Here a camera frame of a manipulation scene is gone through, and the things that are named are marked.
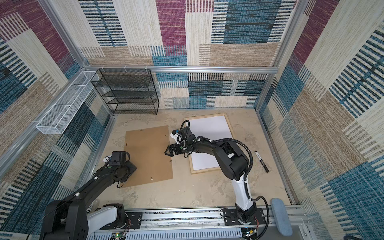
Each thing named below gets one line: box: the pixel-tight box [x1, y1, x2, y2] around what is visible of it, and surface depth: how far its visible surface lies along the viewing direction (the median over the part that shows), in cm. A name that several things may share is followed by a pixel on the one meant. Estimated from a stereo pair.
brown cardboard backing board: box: [122, 125, 174, 188], surface depth 101 cm
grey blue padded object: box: [271, 197, 293, 236], surface depth 73 cm
